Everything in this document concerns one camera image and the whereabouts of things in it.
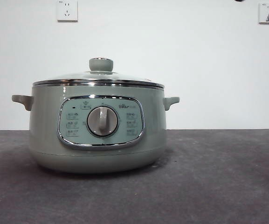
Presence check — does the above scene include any glass lid with green knob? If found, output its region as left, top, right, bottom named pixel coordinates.
left=32, top=57, right=166, bottom=91

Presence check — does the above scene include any pale green electric cooking pot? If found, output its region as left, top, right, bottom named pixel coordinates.
left=11, top=82, right=180, bottom=174

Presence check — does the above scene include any white wall socket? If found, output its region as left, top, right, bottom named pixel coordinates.
left=258, top=2, right=269, bottom=24
left=56, top=0, right=78, bottom=23

